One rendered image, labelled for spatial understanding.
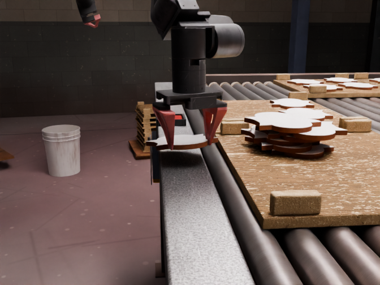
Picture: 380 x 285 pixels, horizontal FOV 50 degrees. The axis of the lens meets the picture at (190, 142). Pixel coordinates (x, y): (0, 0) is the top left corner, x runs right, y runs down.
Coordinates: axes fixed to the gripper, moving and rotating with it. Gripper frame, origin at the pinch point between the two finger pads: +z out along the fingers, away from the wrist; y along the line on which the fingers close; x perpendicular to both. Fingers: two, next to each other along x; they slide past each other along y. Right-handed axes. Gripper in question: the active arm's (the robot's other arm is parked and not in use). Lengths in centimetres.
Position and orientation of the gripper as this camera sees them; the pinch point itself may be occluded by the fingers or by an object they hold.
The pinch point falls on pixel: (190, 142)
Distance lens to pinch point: 72.8
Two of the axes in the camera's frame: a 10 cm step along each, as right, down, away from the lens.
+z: 0.1, 9.6, 2.8
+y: 9.3, -1.1, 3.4
